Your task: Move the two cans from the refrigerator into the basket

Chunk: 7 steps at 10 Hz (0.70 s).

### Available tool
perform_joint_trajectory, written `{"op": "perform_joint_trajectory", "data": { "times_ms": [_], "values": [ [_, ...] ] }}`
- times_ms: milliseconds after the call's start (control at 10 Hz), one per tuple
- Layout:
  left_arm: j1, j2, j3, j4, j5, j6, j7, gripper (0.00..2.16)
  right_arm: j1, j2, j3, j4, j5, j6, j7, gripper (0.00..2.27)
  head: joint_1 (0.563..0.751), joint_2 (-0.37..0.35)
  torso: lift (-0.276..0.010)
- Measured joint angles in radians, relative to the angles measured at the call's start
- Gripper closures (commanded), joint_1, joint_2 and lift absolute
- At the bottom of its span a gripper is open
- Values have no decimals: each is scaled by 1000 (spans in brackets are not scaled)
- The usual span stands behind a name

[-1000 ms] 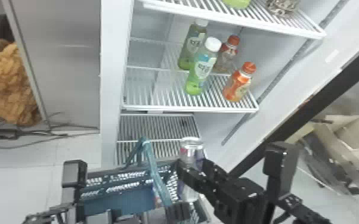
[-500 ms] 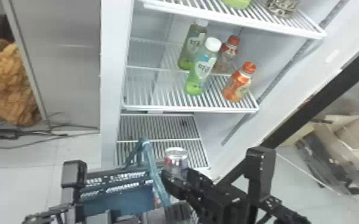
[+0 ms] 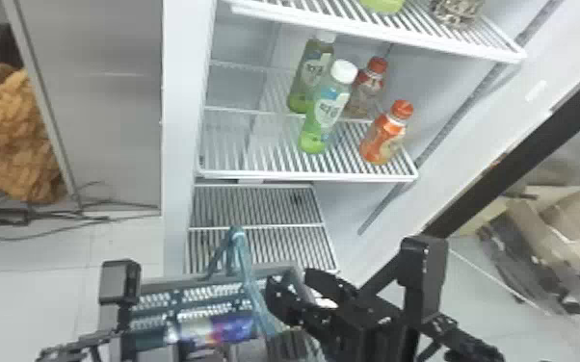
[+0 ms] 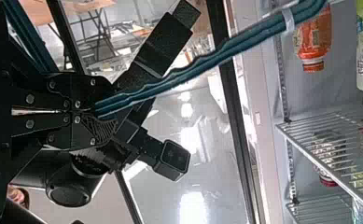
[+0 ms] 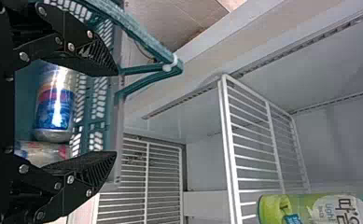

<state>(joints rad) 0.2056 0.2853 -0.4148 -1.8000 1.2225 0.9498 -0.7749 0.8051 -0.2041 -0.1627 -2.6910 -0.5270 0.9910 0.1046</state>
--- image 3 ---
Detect brown patterned container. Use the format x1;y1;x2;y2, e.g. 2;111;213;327
428;0;487;28

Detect fridge door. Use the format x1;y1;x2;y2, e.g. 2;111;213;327
356;59;580;362

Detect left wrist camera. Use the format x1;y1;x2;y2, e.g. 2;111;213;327
97;259;143;355

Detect cardboard box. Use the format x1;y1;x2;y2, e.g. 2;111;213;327
463;183;580;267

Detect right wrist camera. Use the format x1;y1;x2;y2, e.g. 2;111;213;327
396;234;450;362

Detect green bottle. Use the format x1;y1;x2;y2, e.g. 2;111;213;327
357;0;407;15
297;59;360;155
286;31;337;116

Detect orange knitted cloth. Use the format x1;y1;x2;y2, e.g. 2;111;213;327
0;55;68;204

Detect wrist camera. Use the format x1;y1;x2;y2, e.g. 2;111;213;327
97;259;143;355
396;234;450;362

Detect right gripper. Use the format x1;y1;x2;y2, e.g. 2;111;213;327
263;267;404;362

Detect white fridge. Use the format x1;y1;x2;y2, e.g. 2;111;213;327
2;0;580;288

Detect brown bottle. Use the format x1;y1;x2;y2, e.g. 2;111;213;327
344;55;390;121

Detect black cable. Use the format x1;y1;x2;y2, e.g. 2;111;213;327
0;180;161;250

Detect blue basket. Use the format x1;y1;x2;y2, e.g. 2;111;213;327
98;226;324;362

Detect blue snack packet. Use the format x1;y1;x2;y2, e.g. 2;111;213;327
178;313;257;347

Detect orange bottle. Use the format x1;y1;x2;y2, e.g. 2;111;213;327
358;98;415;167

